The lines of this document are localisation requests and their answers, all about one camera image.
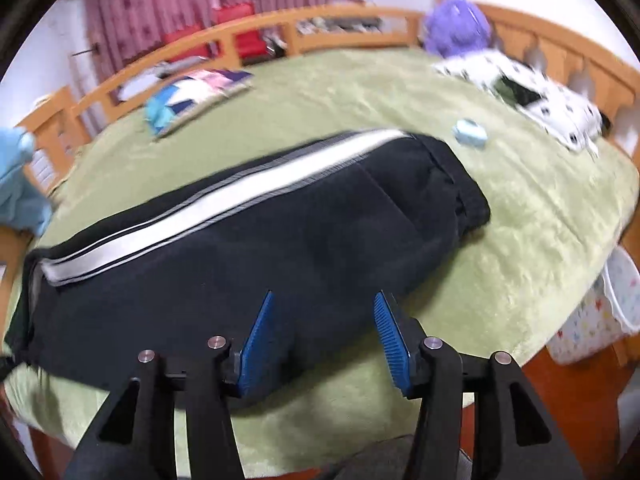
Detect white black-dotted pillow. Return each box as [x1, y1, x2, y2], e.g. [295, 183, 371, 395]
[433, 49, 603, 157]

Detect colourful geometric pillow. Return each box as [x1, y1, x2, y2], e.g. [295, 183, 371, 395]
[144, 70, 254, 139]

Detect small light blue object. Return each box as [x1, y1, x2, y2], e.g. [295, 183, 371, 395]
[452, 119, 488, 148]

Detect green plush bed blanket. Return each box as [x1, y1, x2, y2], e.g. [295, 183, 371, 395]
[4, 49, 639, 477]

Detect white patterned storage basket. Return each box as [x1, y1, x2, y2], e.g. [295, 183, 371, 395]
[547, 246, 639, 365]

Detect black pants with white stripe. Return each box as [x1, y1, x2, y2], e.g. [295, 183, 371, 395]
[1, 129, 490, 405]

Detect wooden bed frame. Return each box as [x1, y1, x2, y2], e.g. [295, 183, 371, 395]
[0, 1, 640, 480]

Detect light blue plush toy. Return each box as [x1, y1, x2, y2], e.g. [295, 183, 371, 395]
[0, 127, 52, 236]

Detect purple fluffy plush toy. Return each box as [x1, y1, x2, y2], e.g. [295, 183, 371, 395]
[424, 0, 492, 58]

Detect red chair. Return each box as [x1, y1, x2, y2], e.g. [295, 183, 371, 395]
[210, 1, 271, 61]
[160, 23, 214, 64]

